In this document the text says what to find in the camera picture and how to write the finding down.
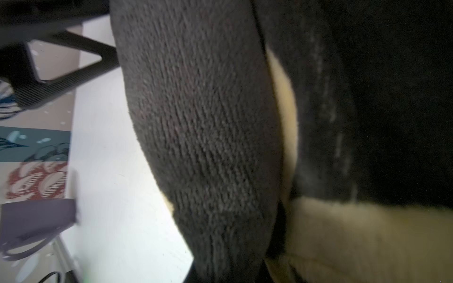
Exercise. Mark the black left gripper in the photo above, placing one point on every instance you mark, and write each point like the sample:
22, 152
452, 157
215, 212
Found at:
24, 21

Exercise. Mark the black pillowcase with cream flowers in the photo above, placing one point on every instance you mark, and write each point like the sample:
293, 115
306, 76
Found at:
297, 141

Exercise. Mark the purple mug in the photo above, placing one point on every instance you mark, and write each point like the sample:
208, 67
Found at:
30, 225

